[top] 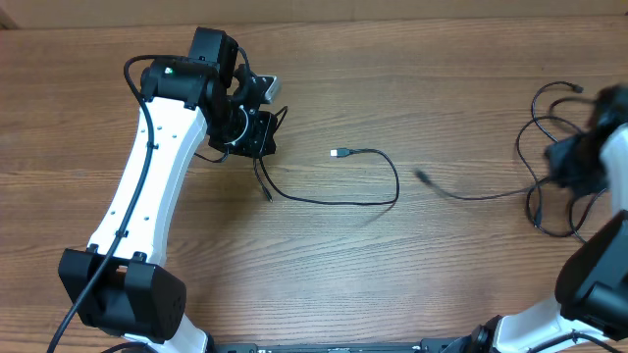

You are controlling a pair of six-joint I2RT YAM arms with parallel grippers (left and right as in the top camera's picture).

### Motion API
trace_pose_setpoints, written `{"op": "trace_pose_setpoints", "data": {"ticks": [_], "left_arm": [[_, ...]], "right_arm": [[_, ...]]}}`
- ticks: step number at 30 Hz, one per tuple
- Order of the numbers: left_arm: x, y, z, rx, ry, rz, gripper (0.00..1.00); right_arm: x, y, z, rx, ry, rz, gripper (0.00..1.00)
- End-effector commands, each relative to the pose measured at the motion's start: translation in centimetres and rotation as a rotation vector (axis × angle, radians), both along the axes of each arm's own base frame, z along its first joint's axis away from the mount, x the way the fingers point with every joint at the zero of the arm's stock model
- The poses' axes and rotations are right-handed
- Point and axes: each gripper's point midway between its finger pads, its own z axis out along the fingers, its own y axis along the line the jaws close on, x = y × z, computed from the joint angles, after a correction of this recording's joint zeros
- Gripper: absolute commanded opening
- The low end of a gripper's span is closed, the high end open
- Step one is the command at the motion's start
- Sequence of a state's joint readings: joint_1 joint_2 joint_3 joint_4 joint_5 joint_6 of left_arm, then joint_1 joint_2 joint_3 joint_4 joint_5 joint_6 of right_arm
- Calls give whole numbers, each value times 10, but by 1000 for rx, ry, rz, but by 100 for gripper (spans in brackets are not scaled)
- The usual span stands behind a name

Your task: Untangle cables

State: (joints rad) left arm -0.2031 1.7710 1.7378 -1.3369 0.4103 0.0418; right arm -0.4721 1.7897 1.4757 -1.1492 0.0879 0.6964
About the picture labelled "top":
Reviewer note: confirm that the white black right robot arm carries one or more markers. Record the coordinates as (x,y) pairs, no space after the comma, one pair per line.
(590,297)

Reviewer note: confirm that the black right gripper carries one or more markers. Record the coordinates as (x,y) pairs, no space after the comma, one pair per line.
(555,156)

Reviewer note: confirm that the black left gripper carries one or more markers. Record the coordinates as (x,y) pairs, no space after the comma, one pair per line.
(262,142)

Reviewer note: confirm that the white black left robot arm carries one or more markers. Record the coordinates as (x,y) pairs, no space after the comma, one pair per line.
(118,282)

